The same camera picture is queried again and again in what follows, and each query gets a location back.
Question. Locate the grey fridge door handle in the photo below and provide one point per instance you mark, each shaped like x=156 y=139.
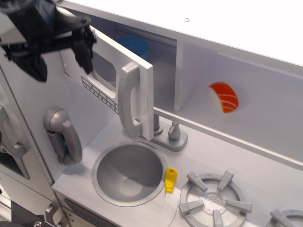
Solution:
x=8 y=138

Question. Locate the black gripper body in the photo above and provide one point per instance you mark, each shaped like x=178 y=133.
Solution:
x=45 y=29

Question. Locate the blue plastic bowl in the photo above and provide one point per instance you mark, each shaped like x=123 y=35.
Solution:
x=136 y=45

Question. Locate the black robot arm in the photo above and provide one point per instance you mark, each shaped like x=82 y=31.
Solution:
x=45 y=29

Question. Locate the grey toy faucet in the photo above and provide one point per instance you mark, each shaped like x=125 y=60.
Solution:
x=169 y=136

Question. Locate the white toy microwave door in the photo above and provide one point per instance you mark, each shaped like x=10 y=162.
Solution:
x=120 y=79

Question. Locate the orange salmon sushi toy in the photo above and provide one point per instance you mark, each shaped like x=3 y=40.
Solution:
x=223 y=97

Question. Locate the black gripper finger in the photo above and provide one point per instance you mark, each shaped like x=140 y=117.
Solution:
x=83 y=56
x=33 y=65

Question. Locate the yellow plastic toy piece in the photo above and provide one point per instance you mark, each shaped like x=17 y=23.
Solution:
x=170 y=176

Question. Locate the grey oven door handle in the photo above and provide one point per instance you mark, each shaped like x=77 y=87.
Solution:
x=52 y=216

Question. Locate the grey toy stove burner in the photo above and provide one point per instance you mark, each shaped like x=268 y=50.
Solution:
x=213 y=200

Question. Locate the silver round sink basin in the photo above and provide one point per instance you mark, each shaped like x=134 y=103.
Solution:
x=129 y=174

